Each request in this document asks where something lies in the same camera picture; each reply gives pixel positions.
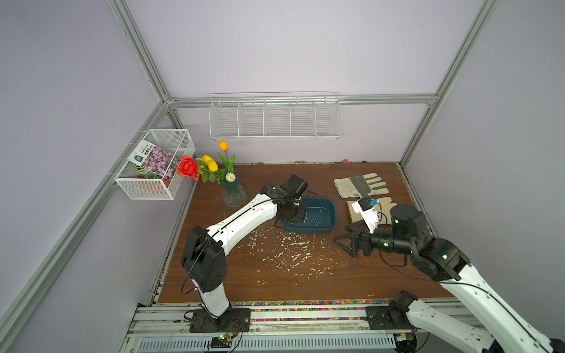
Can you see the white wire side basket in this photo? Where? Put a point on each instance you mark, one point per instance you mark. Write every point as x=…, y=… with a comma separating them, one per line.
x=138, y=187

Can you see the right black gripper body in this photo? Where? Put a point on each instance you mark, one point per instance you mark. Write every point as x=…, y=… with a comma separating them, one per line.
x=366, y=238

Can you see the teal plastic storage box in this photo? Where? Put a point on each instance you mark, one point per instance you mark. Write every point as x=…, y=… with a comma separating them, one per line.
x=320, y=217

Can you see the glass flower vase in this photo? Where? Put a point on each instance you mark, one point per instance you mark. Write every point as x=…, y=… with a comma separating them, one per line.
x=234, y=194

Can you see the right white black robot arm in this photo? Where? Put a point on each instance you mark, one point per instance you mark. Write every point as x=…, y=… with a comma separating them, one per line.
x=405, y=231

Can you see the white grey work glove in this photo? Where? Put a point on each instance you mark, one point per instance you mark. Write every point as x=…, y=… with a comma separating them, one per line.
x=358, y=187

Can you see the cream canvas work glove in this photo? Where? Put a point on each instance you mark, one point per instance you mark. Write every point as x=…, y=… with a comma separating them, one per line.
x=383, y=205

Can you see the yellow artificial tulips bunch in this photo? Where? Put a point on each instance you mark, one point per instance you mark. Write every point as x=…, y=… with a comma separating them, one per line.
x=210, y=171

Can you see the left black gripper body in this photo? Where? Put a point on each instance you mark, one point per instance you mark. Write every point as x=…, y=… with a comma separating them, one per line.
x=295, y=215

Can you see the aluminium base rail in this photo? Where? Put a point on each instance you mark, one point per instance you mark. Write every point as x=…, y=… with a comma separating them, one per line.
x=350, y=326

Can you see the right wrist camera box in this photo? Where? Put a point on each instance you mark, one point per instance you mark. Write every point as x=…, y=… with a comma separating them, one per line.
x=369, y=210

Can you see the red artificial rose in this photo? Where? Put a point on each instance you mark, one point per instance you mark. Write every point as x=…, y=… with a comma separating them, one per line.
x=188, y=168

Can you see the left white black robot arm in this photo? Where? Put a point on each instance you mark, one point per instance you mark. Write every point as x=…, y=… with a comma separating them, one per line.
x=204, y=257

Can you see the purple flower packet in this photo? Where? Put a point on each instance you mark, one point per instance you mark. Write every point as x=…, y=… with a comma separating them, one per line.
x=154, y=162

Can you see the white wire wall shelf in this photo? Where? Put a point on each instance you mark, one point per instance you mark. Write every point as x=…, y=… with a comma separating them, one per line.
x=280, y=115

